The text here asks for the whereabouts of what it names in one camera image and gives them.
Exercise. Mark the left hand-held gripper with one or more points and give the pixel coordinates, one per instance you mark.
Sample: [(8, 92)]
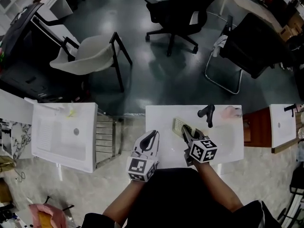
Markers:
[(137, 166)]

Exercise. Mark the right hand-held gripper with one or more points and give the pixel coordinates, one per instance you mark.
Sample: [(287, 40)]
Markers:
[(204, 151)]

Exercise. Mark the white plastic grid tray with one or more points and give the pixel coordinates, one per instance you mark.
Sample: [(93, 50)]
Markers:
[(177, 125)]

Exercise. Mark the person's left forearm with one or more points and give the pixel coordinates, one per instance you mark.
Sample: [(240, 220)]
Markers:
[(121, 203)]

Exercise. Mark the person's right forearm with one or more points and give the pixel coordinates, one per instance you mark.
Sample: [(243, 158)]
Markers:
[(218, 186)]

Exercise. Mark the white sink on grey stand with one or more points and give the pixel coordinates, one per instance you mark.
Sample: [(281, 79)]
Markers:
[(164, 117)]

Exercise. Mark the chrome rack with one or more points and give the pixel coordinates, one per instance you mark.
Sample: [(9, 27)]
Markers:
[(105, 136)]

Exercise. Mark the person's black clothing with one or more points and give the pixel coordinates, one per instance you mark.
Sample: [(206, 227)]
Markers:
[(175, 198)]

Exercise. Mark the clear cup with yellow item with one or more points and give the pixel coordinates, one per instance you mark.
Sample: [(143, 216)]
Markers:
[(71, 113)]

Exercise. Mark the white washboard sink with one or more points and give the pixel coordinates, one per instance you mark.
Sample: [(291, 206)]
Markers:
[(64, 141)]

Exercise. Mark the white sink on wooden cabinet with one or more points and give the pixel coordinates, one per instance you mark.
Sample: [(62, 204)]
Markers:
[(282, 132)]

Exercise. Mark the white cloth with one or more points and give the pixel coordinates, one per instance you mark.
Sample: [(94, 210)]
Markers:
[(219, 44)]

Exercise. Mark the small black faucet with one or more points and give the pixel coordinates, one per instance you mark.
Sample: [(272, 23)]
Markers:
[(291, 108)]

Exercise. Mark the grey chair with black legs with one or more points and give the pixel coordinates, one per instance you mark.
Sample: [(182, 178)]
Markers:
[(92, 53)]

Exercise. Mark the black metal rack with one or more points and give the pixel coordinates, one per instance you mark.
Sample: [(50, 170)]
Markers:
[(297, 182)]

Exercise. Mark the pink bag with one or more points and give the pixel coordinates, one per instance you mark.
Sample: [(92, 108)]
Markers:
[(47, 216)]

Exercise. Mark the black office chair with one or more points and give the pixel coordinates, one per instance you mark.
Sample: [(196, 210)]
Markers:
[(185, 8)]

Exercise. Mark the marble pattern cabinet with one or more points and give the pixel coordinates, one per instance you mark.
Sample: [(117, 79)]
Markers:
[(19, 136)]

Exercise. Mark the white board panel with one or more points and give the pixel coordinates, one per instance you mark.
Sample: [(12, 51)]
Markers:
[(14, 106)]

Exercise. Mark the cardboard box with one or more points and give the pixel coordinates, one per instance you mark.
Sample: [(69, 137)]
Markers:
[(288, 31)]

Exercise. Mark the black desk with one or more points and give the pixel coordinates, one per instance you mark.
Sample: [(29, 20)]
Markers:
[(23, 63)]

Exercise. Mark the white desk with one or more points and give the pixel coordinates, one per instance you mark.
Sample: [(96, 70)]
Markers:
[(57, 3)]

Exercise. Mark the black chair with chrome frame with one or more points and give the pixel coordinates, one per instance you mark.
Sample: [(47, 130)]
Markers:
[(254, 44)]

